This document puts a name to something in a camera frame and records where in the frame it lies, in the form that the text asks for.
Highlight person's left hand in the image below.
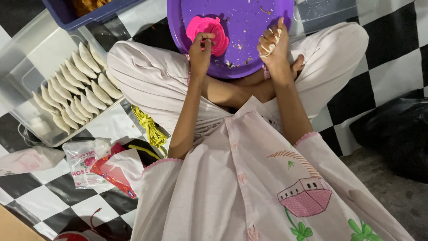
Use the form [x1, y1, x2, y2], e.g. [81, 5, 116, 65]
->
[188, 32, 217, 76]

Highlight person's right hand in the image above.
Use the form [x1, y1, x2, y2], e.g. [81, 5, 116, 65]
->
[257, 17, 292, 80]

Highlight pink dumpling mold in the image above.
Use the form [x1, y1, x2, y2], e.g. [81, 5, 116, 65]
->
[186, 16, 230, 57]

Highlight white dough piece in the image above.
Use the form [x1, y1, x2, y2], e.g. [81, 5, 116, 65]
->
[260, 28, 282, 58]

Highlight purple plastic tray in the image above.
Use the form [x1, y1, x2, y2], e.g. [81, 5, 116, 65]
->
[167, 0, 295, 79]

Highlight person's pale pink trousers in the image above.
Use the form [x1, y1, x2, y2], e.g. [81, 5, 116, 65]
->
[107, 22, 370, 135]

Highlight person's foot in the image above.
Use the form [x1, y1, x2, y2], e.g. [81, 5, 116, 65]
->
[290, 54, 305, 80]

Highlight orange-brown filling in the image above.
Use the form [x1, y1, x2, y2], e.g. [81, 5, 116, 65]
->
[72, 0, 113, 17]

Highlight clear plastic lid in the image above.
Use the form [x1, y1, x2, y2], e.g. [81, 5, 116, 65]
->
[289, 0, 380, 45]

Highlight rows of raw dumplings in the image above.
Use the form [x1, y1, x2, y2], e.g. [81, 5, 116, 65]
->
[32, 42, 123, 135]

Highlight blue plastic container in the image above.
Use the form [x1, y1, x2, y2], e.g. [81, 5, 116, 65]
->
[41, 0, 148, 32]

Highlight person's pale pink shirt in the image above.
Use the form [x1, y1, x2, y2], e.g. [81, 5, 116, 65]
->
[131, 96, 415, 241]

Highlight red and white packet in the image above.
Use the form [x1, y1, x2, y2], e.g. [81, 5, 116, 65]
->
[90, 143, 145, 199]

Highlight clear printed flour bag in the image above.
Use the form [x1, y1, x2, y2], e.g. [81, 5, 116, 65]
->
[62, 138, 113, 190]

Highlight clear plastic container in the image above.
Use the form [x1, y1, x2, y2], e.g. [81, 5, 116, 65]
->
[0, 9, 126, 148]

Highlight black and white checkered mat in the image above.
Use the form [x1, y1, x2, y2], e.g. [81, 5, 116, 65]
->
[0, 0, 428, 241]

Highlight white plastic bag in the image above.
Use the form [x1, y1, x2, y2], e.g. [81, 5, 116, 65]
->
[0, 146, 66, 177]

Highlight black plastic bag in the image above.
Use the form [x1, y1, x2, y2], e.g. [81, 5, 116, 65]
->
[349, 88, 428, 184]

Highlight red round object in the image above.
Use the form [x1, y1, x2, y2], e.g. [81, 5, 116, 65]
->
[53, 231, 91, 241]

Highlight brown cardboard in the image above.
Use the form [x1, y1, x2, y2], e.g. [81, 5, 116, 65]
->
[0, 204, 46, 241]

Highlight yellow coiled cable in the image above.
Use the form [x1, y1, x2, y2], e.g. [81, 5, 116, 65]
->
[131, 104, 169, 158]

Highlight white cable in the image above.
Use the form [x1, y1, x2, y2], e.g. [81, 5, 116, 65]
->
[17, 123, 46, 147]

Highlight red cable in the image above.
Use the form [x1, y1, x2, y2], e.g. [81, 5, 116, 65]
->
[88, 208, 132, 240]

